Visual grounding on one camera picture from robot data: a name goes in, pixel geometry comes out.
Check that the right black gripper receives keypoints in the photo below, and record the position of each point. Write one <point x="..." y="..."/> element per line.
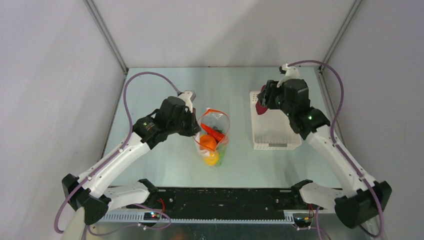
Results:
<point x="267" y="96"/>

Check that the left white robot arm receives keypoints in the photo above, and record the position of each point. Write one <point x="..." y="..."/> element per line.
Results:
<point x="91" y="190"/>

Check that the purple sweet potato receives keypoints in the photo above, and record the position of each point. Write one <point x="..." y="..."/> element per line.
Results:
<point x="261" y="105"/>

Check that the orange fruit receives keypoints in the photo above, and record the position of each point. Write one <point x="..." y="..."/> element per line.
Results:
<point x="207" y="142"/>

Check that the clear zip top bag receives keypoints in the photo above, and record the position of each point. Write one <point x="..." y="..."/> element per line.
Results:
<point x="213" y="117"/>

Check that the light green pepper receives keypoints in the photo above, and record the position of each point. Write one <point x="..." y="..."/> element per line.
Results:
<point x="221" y="150"/>

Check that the yellow lemon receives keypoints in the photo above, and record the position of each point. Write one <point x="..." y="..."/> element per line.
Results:
<point x="212" y="159"/>

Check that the dark green avocado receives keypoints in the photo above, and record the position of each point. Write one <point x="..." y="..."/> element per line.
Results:
<point x="217" y="129"/>

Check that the red chili pepper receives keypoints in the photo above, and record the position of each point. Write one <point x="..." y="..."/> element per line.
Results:
<point x="218" y="136"/>

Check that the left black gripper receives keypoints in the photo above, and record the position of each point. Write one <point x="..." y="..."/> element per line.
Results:
<point x="194" y="127"/>

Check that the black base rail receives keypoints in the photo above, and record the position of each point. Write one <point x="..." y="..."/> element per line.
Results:
<point x="226" y="204"/>

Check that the white perforated plastic basket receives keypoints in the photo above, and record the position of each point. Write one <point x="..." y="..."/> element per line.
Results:
<point x="271" y="130"/>

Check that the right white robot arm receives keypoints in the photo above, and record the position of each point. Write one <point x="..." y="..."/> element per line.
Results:
<point x="361" y="197"/>

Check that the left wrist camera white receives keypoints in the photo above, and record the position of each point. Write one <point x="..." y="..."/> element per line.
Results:
<point x="188" y="97"/>

